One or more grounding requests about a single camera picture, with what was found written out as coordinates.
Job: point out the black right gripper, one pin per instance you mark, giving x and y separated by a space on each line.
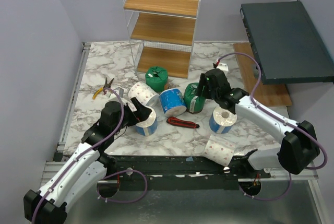
205 88

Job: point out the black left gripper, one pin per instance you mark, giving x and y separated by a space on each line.
141 114

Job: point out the green roll front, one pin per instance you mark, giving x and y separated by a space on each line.
194 103

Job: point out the green roll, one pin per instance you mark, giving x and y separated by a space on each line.
194 103
157 78

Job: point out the green roll back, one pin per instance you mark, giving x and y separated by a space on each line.
157 78

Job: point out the white wire wooden shelf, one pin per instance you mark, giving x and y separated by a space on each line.
161 33

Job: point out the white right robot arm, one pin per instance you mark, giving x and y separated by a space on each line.
298 143

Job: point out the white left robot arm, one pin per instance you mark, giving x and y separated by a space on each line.
75 156

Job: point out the blue roll standing left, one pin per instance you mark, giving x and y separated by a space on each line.
149 126

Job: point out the blue roll standing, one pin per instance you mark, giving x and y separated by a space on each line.
222 120
149 126

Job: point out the pink dotted roll centre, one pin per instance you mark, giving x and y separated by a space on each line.
144 94

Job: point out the pink dotted roll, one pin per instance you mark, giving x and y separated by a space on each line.
219 150
144 94

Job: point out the red black utility knife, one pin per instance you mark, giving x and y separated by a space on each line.
182 123

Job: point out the blue wrapped paper roll lying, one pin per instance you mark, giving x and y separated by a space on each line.
172 102

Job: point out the blue roll standing right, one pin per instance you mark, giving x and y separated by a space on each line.
222 120

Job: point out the pink dotted roll front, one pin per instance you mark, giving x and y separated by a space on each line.
219 150

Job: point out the wooden board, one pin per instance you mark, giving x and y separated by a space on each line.
268 95

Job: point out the dark green metal box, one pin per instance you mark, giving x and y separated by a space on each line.
286 44

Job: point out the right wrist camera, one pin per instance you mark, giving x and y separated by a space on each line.
221 66

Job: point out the yellow handled pliers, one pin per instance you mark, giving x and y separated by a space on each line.
106 85

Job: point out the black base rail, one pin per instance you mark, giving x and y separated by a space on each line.
159 173

